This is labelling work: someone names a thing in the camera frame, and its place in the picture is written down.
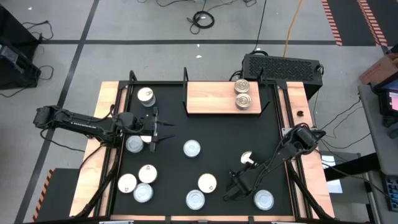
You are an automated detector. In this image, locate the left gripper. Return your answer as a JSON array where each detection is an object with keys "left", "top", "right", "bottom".
[{"left": 138, "top": 108, "right": 175, "bottom": 152}]

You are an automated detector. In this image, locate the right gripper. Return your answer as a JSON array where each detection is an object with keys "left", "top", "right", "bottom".
[{"left": 223, "top": 169, "right": 262, "bottom": 202}]

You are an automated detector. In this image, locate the Bumble Bee tuna can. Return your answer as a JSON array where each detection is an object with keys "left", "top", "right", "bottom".
[
  {"left": 253, "top": 189, "right": 275, "bottom": 211},
  {"left": 125, "top": 135, "right": 145, "bottom": 154},
  {"left": 185, "top": 189, "right": 206, "bottom": 211},
  {"left": 182, "top": 139, "right": 201, "bottom": 159},
  {"left": 133, "top": 182, "right": 154, "bottom": 203}
]

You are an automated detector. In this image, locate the pull-tab can pale label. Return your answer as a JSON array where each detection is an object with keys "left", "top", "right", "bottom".
[{"left": 137, "top": 86, "right": 157, "bottom": 108}]

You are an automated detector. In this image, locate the black table mat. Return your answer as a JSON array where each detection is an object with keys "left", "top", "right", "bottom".
[{"left": 110, "top": 83, "right": 295, "bottom": 217}]

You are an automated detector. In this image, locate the black desk beam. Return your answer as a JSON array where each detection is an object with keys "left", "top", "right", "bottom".
[{"left": 323, "top": 152, "right": 382, "bottom": 183}]

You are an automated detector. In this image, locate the black mat orange striped edge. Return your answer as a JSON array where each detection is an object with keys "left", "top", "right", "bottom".
[
  {"left": 357, "top": 0, "right": 398, "bottom": 47},
  {"left": 30, "top": 167, "right": 81, "bottom": 222},
  {"left": 322, "top": 0, "right": 379, "bottom": 47}
]

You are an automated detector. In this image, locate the black perforated computer case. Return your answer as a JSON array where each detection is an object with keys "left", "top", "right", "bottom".
[{"left": 241, "top": 53, "right": 324, "bottom": 100}]

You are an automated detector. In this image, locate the grey desk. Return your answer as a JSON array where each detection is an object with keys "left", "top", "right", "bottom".
[{"left": 357, "top": 83, "right": 398, "bottom": 178}]

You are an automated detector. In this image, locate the black keyboard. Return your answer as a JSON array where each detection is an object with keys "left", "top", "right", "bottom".
[{"left": 381, "top": 174, "right": 398, "bottom": 212}]

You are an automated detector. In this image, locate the black equipment case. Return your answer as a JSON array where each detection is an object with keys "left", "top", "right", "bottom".
[{"left": 0, "top": 6, "right": 43, "bottom": 91}]

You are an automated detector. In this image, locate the monitor with lit screen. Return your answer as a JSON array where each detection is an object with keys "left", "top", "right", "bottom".
[{"left": 377, "top": 86, "right": 398, "bottom": 118}]

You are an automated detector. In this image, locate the brown cardboard box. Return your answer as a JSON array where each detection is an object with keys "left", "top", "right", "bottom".
[{"left": 359, "top": 52, "right": 398, "bottom": 86}]

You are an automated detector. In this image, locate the coiled black cable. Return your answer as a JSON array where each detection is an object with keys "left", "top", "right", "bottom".
[{"left": 186, "top": 10, "right": 216, "bottom": 35}]

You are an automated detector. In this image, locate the black hanging cable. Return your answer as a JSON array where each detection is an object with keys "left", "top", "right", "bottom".
[{"left": 251, "top": 0, "right": 268, "bottom": 54}]

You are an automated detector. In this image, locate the orange hanging power cable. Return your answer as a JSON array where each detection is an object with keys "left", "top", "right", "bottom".
[{"left": 282, "top": 0, "right": 304, "bottom": 57}]

